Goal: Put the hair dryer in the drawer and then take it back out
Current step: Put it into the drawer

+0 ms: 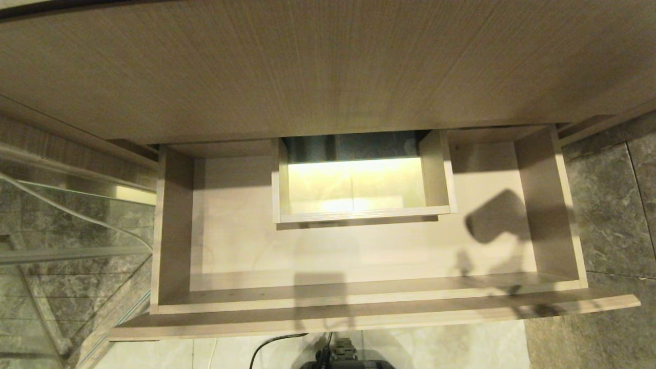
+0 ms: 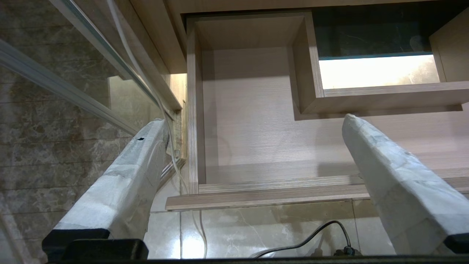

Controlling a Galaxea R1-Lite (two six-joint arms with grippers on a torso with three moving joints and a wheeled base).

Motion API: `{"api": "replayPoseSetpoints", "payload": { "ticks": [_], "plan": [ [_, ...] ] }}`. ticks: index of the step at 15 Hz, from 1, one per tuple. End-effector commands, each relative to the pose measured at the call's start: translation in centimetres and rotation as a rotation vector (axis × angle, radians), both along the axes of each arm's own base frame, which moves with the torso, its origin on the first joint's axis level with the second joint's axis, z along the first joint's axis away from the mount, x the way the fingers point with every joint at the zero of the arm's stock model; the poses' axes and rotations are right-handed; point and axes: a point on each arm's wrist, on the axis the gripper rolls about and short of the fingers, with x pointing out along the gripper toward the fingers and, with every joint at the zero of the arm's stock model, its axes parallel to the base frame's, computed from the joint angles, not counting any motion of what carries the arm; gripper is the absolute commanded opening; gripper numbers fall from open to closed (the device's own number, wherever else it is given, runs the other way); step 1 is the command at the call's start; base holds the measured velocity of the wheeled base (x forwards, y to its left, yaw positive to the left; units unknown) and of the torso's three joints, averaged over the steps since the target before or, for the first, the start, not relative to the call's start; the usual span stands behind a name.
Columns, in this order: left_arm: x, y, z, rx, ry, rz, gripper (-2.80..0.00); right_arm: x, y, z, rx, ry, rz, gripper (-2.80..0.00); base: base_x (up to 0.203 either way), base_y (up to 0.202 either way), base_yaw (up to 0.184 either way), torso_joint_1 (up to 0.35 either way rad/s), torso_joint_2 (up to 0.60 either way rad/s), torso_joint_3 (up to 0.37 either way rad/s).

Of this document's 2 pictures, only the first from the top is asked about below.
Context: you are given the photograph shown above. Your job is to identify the framed glass shower door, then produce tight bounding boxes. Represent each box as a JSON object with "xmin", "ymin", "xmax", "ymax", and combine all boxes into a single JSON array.
[{"xmin": 0, "ymin": 146, "xmax": 157, "ymax": 369}]

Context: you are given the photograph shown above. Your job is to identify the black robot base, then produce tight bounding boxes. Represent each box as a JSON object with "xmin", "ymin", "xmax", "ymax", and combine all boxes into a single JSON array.
[{"xmin": 297, "ymin": 337, "xmax": 395, "ymax": 369}]

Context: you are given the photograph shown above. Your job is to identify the beige wooden vanity cabinet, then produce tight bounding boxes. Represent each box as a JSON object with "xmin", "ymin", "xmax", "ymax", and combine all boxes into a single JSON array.
[{"xmin": 0, "ymin": 0, "xmax": 656, "ymax": 172}]

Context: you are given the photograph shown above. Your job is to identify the thin white cable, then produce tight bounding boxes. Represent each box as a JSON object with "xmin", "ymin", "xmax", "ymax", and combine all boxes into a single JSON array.
[{"xmin": 0, "ymin": 174, "xmax": 219, "ymax": 369}]

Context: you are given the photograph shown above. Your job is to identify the beige wooden drawer front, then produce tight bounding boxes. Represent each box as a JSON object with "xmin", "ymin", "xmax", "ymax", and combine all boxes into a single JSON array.
[{"xmin": 108, "ymin": 126, "xmax": 641, "ymax": 341}]

